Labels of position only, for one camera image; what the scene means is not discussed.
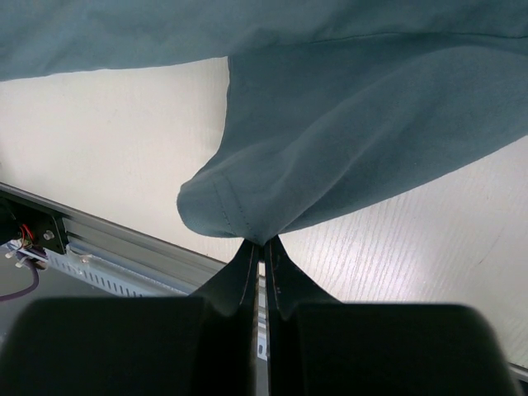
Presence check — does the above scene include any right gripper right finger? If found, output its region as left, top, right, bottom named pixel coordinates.
left=263, top=238, right=522, bottom=395

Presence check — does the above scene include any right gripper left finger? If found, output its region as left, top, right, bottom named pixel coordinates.
left=1, top=242, right=259, bottom=395

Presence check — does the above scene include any blue-grey t-shirt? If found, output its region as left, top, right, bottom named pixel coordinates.
left=1, top=1, right=527, bottom=244

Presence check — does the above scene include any white slotted cable duct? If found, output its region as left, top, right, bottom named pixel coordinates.
left=46, top=251, right=186, bottom=297

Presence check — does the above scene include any aluminium mounting rail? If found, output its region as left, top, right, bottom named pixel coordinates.
left=1, top=184, right=224, bottom=295

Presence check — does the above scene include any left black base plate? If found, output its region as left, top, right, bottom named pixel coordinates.
left=1, top=193, right=68, bottom=255

